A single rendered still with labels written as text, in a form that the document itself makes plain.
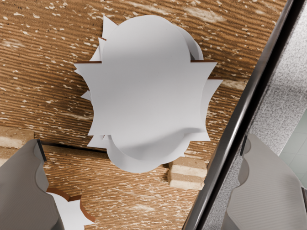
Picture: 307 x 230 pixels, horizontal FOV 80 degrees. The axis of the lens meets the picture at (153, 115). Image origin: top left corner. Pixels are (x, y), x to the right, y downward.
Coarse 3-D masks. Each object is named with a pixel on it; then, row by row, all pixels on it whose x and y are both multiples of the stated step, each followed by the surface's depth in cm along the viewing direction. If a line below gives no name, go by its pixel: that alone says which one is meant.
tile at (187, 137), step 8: (192, 56) 16; (208, 80) 17; (216, 80) 17; (208, 88) 18; (216, 88) 18; (208, 96) 18; (200, 112) 19; (104, 136) 20; (184, 136) 20; (192, 136) 20; (200, 136) 20; (208, 136) 20; (184, 144) 21; (176, 152) 21; (160, 160) 22; (168, 160) 22
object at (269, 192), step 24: (264, 144) 10; (240, 168) 10; (264, 168) 9; (288, 168) 9; (240, 192) 8; (264, 192) 8; (288, 192) 8; (240, 216) 7; (264, 216) 7; (288, 216) 7
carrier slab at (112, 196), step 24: (48, 168) 31; (72, 168) 31; (96, 168) 31; (168, 168) 32; (72, 192) 33; (96, 192) 34; (120, 192) 34; (144, 192) 34; (168, 192) 34; (192, 192) 35; (96, 216) 37; (120, 216) 37; (144, 216) 37; (168, 216) 38
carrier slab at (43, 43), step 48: (0, 0) 20; (48, 0) 20; (96, 0) 20; (144, 0) 20; (192, 0) 21; (240, 0) 21; (0, 48) 22; (48, 48) 22; (96, 48) 22; (240, 48) 23; (0, 96) 25; (48, 96) 25; (240, 96) 26; (192, 144) 30
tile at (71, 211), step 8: (48, 192) 32; (56, 192) 32; (64, 192) 33; (56, 200) 33; (64, 200) 33; (72, 200) 33; (80, 200) 34; (64, 208) 34; (72, 208) 34; (80, 208) 34; (64, 216) 35; (72, 216) 35; (80, 216) 35; (88, 216) 36; (64, 224) 36; (72, 224) 36; (80, 224) 36; (88, 224) 36
